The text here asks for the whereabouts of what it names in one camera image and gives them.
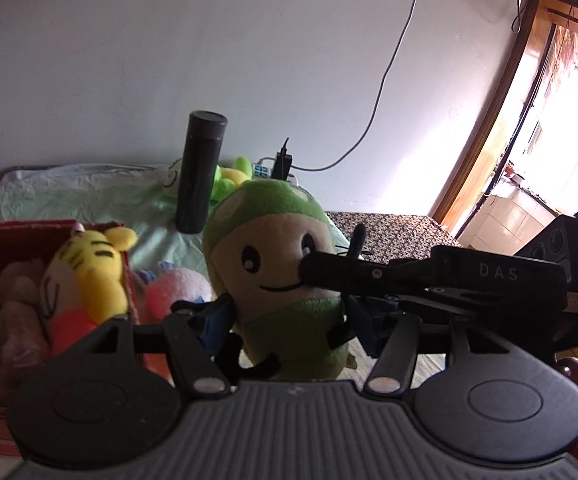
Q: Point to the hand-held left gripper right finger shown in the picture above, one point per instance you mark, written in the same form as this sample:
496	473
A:
371	330

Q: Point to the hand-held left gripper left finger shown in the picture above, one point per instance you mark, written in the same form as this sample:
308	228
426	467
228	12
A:
214	325

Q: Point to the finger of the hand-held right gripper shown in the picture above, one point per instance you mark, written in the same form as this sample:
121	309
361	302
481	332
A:
369	272
469	302

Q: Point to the pink bunny plush toy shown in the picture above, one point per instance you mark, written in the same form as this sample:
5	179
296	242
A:
179	290

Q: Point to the green bean plush toy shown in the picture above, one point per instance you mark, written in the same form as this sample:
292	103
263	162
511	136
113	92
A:
269	230

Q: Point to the yellow tiger plush toy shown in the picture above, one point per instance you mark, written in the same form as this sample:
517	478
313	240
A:
99	280

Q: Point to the red cardboard box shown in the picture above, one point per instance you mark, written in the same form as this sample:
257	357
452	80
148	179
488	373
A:
19	240

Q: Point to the dark patterned bed cover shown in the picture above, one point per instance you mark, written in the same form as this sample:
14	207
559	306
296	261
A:
399	232

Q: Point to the black charger adapter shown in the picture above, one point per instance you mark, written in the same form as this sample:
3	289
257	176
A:
283	165

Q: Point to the green frog plush toy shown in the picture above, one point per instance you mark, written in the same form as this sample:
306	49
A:
229	180

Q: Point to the white power strip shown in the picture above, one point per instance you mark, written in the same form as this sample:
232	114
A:
261	169

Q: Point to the black thermos bottle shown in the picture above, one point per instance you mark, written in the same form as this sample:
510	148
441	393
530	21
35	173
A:
199	175

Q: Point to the wooden door frame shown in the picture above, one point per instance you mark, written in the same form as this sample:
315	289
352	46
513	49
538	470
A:
499	125

